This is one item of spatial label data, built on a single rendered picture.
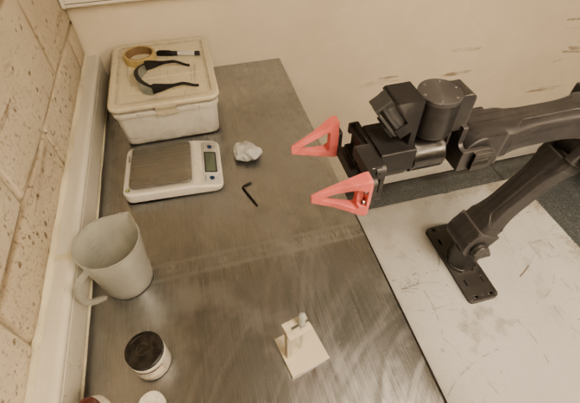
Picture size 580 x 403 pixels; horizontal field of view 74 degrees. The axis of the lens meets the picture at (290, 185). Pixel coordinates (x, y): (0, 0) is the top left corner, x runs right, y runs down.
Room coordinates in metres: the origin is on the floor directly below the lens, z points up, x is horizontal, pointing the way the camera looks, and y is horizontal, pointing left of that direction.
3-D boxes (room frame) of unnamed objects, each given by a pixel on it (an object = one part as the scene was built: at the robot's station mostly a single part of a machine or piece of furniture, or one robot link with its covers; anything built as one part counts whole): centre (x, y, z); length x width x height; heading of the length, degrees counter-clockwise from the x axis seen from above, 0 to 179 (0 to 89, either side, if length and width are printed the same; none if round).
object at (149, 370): (0.25, 0.26, 0.94); 0.07 x 0.07 x 0.07
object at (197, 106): (1.07, 0.39, 0.97); 0.37 x 0.31 x 0.14; 15
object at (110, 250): (0.41, 0.37, 0.97); 0.18 x 0.13 x 0.15; 163
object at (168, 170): (0.76, 0.32, 0.92); 0.26 x 0.19 x 0.05; 102
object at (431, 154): (0.41, -0.19, 1.31); 0.07 x 0.06 x 0.07; 105
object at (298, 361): (0.27, -0.02, 0.96); 0.08 x 0.08 x 0.13; 28
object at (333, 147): (0.41, -0.05, 1.30); 0.09 x 0.07 x 0.07; 105
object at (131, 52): (1.12, 0.47, 1.05); 0.10 x 0.10 x 0.02
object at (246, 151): (0.83, 0.12, 0.92); 0.08 x 0.08 x 0.04; 12
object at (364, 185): (0.35, -0.07, 1.30); 0.09 x 0.07 x 0.07; 105
